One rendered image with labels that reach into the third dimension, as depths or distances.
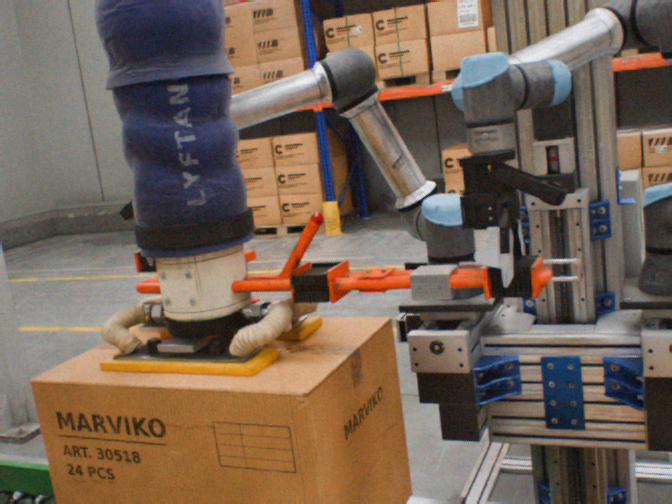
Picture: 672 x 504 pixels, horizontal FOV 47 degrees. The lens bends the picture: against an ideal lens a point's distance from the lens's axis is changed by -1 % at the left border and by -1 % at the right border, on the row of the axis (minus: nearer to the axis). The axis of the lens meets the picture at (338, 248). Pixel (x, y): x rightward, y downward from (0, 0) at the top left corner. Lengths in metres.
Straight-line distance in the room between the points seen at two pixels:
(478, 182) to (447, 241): 0.57
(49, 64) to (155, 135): 11.73
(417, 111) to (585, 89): 8.24
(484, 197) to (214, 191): 0.48
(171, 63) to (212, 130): 0.14
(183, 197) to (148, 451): 0.46
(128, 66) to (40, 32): 11.81
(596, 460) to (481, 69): 1.14
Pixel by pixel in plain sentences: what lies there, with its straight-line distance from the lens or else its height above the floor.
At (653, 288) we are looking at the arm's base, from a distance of 1.77.
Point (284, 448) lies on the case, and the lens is 1.31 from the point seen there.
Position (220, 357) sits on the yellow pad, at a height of 1.10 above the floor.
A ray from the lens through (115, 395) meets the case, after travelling 1.47.
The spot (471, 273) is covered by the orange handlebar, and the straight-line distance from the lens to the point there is 1.31.
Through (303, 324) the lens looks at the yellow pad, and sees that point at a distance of 1.54.
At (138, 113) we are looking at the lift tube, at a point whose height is 1.55.
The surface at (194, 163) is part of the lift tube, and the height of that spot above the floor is 1.45.
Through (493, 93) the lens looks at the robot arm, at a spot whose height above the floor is 1.51.
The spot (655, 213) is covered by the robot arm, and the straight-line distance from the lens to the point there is 1.75.
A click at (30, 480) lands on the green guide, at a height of 0.60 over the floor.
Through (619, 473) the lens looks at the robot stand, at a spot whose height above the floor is 0.51.
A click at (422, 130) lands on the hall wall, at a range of 10.10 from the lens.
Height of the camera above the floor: 1.52
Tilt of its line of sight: 11 degrees down
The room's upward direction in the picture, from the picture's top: 7 degrees counter-clockwise
